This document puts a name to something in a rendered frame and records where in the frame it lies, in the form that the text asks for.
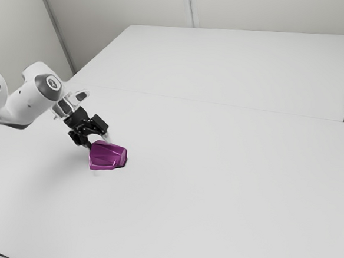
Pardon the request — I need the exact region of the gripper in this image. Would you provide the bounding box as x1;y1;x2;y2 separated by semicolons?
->
61;105;114;151

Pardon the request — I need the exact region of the magenta faceted mug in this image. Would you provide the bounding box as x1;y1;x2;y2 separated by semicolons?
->
87;139;129;173

